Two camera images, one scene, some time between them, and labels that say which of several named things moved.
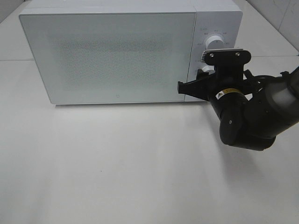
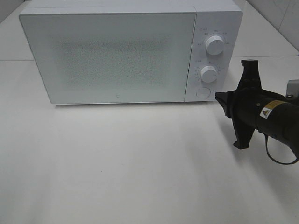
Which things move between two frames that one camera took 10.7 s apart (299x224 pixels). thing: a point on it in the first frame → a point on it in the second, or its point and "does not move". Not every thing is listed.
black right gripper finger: x=204 y=87 → x=244 y=134
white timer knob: x=210 y=69 does not move
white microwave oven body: x=128 y=51 does not move
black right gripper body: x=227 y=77 → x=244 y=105
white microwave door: x=113 y=57 does not move
